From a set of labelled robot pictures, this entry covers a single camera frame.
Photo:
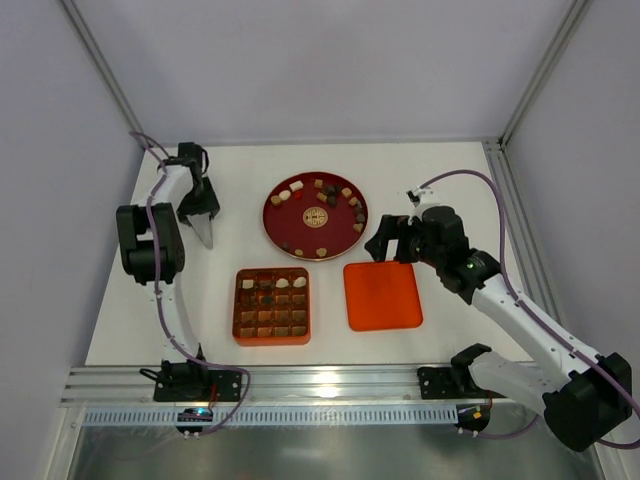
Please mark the silver metal tongs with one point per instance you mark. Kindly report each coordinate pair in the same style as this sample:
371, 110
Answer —
202, 226

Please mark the orange box lid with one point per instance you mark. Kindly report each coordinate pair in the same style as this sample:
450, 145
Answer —
382, 296

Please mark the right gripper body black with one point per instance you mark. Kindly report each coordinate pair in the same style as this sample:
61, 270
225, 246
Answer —
400, 239

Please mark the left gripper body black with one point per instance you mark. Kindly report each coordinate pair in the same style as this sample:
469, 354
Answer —
198, 208

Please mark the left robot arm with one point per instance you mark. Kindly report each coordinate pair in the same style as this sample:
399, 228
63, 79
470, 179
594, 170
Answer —
152, 249

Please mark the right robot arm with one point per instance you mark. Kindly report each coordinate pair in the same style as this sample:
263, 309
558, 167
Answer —
581, 395

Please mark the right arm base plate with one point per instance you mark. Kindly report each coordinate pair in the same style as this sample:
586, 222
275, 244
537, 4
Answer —
444, 383

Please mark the red round plate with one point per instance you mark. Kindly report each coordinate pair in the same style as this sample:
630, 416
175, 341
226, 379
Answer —
333, 217

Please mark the white rectangular chocolate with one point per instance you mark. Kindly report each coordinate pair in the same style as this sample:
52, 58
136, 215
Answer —
295, 186

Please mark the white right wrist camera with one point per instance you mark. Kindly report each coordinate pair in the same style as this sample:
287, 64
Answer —
422, 199

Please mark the white slotted cable duct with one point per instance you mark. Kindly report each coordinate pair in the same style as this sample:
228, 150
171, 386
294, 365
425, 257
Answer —
279, 415

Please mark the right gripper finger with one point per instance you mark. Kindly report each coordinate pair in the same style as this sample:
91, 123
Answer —
390, 228
403, 249

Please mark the orange chocolate box tray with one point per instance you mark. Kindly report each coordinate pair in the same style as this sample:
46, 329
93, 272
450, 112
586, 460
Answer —
287, 322

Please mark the aluminium front rail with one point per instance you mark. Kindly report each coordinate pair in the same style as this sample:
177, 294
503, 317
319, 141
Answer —
305, 384

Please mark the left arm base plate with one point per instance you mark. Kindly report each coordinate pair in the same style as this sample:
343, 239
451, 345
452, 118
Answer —
217, 385

